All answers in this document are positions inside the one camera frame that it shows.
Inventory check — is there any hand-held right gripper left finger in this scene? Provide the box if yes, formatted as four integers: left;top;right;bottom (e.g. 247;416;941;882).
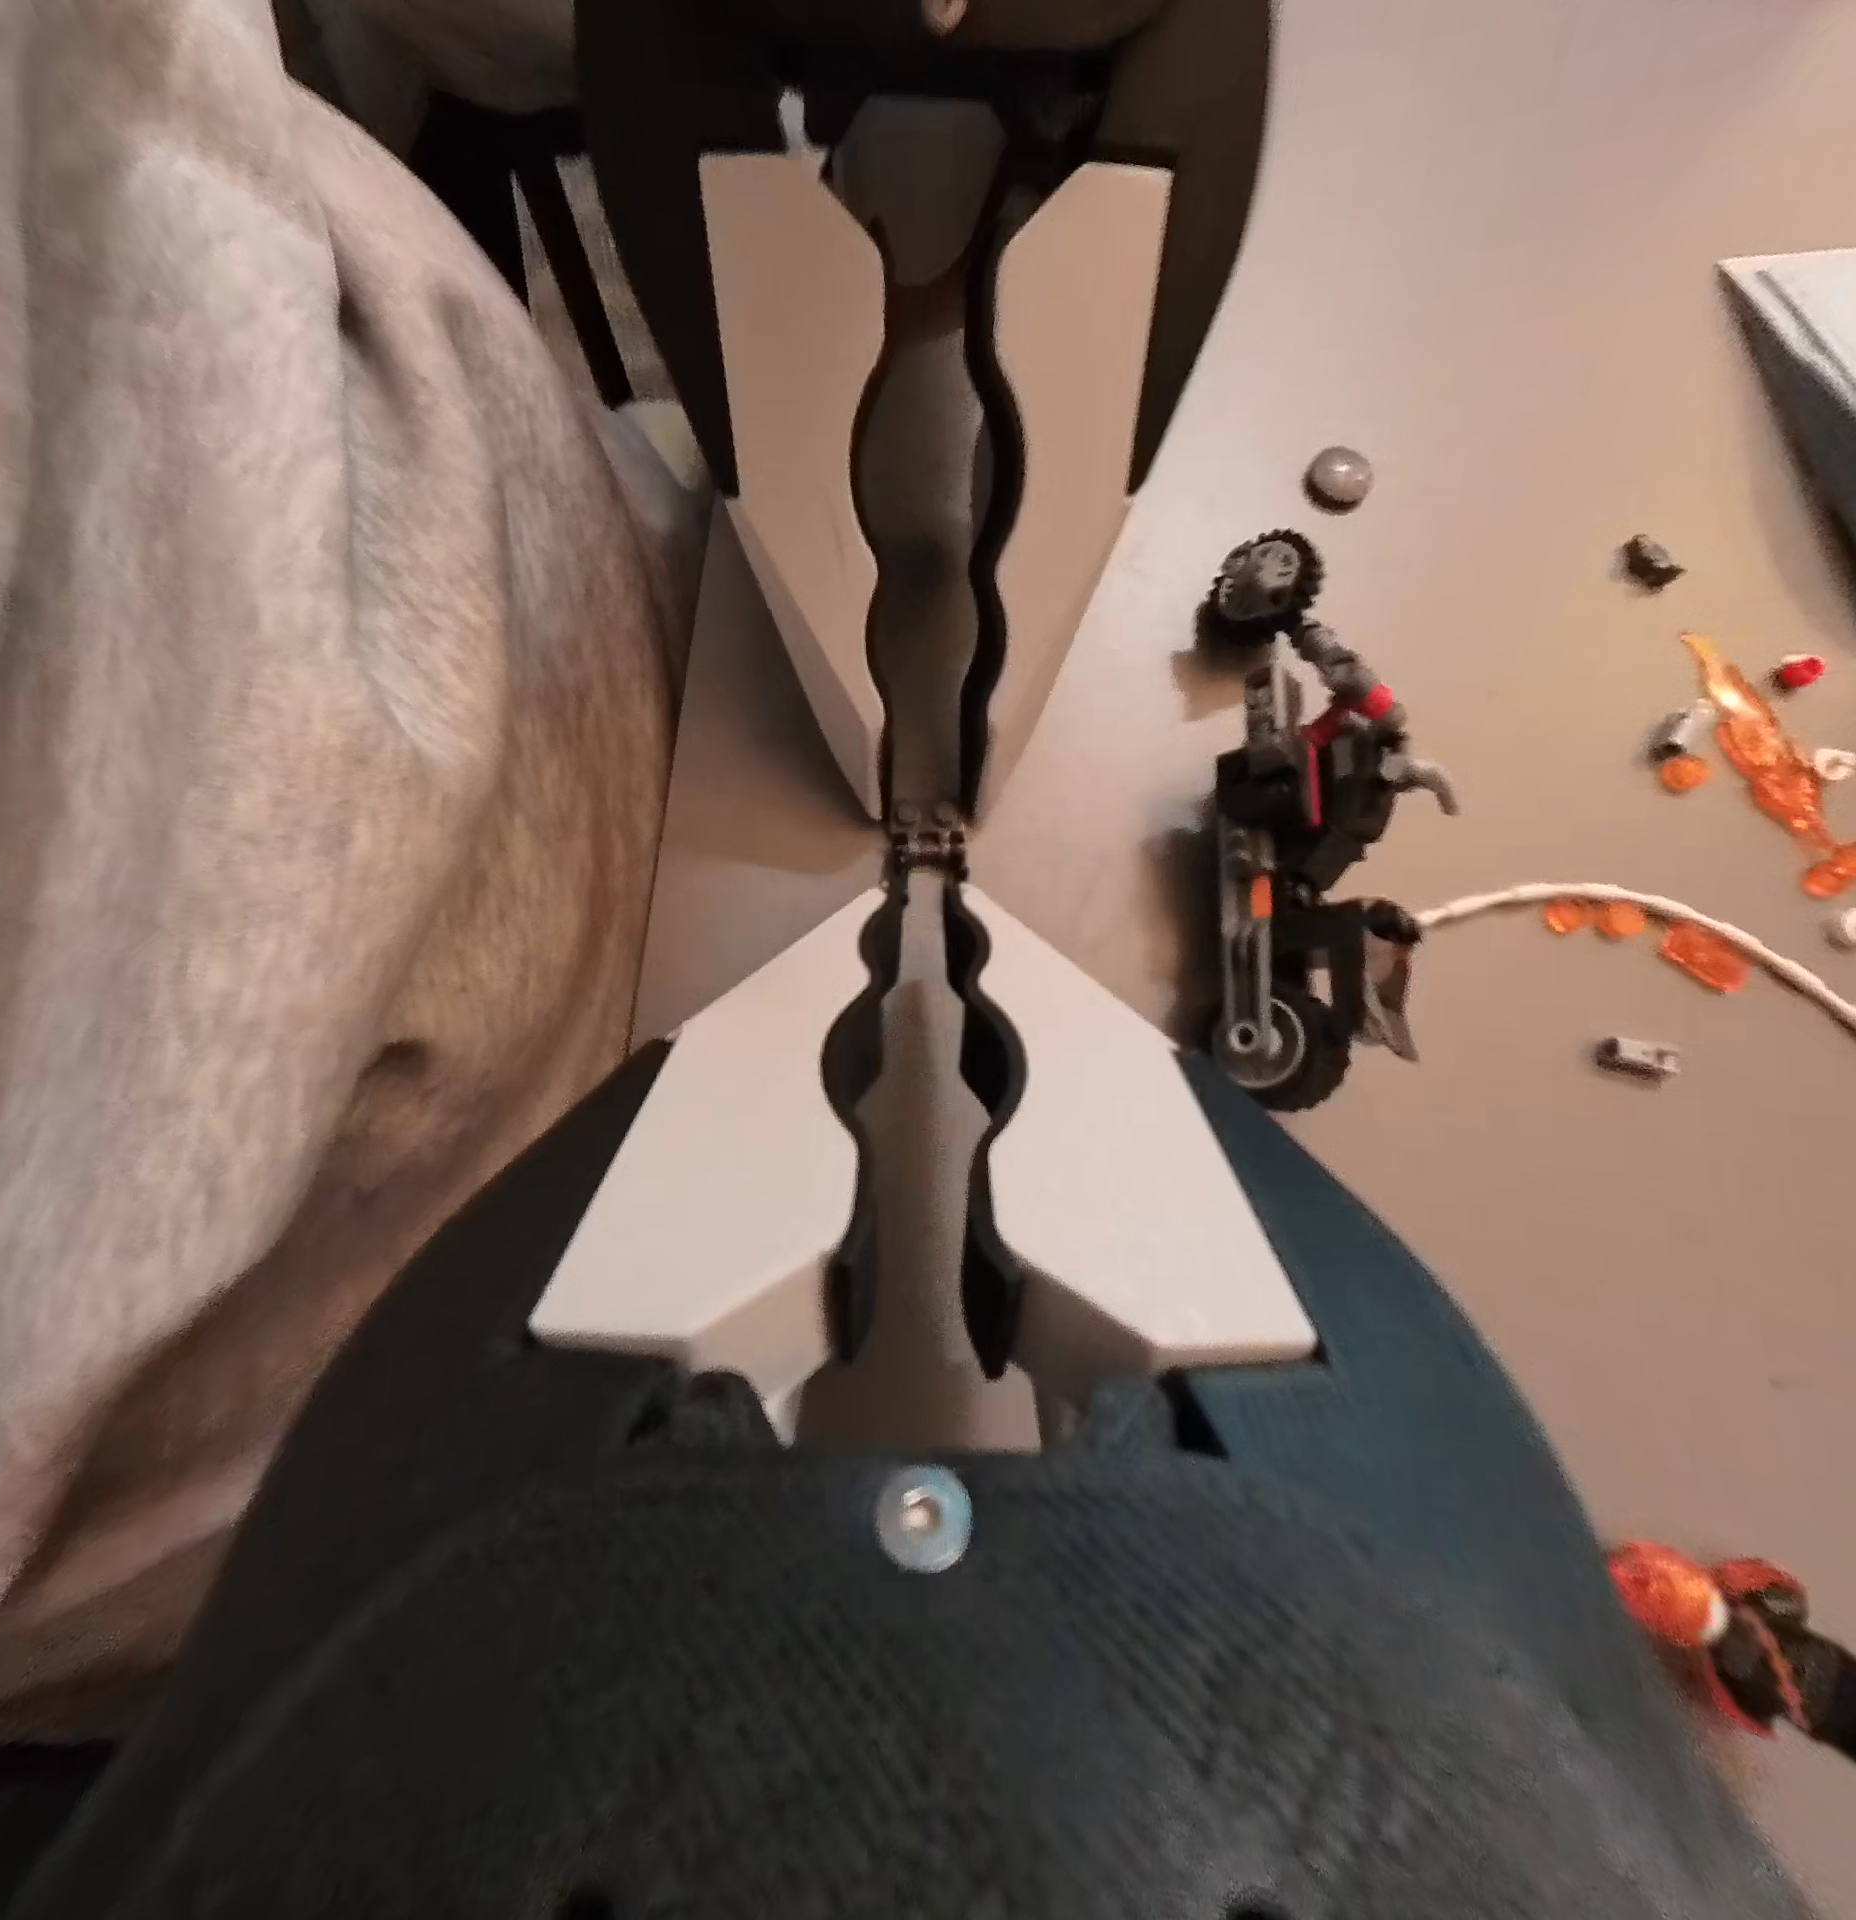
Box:
526;885;921;1442

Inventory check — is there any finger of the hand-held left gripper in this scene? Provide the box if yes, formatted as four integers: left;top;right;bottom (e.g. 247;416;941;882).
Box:
697;147;937;825
945;161;1177;825

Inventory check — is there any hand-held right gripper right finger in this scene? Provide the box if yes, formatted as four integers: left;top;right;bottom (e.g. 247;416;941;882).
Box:
939;885;1319;1447

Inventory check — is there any small black lego assembly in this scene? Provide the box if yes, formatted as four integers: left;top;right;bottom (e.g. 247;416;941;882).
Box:
884;799;972;891

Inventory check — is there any lego instruction booklet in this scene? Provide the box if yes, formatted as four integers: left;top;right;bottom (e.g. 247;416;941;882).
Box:
1714;247;1856;663

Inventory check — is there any black lego motorcycle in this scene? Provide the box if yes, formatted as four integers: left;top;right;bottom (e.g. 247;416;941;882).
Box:
1196;526;1464;1115

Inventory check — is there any branched orange lego flame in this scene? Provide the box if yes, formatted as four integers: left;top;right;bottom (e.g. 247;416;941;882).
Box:
1676;631;1846;843

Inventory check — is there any black flaming lego minifigure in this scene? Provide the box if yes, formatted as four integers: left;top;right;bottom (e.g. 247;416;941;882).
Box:
1601;1538;1856;1790

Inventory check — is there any black chair frame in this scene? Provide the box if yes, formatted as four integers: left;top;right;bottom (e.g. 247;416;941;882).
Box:
412;90;640;413

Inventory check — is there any white lego chain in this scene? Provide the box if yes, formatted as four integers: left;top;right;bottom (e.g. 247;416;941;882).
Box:
1415;882;1856;1054

